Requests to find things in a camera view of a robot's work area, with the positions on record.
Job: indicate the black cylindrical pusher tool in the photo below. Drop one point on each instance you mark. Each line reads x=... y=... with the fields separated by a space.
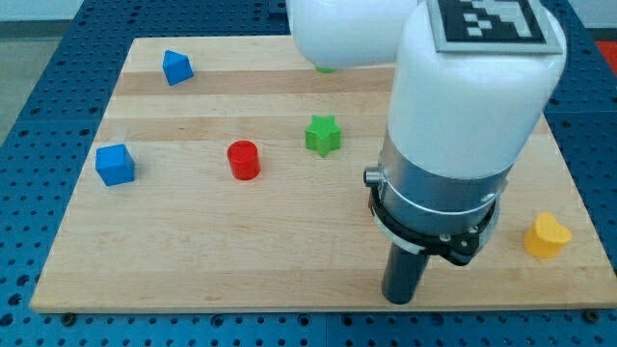
x=402 y=275

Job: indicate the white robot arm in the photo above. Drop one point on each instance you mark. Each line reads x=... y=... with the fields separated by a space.
x=471 y=80

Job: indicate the yellow heart block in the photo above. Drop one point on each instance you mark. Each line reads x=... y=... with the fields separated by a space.
x=546 y=237

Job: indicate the blue cube block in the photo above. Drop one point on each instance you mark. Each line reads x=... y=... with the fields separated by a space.
x=114 y=165

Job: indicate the green block behind arm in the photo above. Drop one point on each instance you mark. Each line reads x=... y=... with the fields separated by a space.
x=325 y=70

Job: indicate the blue pentagon block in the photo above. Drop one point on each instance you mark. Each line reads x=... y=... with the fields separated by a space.
x=176 y=67

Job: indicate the red cylinder block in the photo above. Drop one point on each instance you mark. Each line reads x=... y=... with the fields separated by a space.
x=243 y=158

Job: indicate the black white fiducial marker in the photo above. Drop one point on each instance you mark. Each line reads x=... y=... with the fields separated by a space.
x=492 y=27

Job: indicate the wooden board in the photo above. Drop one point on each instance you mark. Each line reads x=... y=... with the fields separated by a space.
x=187 y=236

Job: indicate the green star block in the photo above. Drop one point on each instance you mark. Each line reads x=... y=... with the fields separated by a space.
x=323 y=135

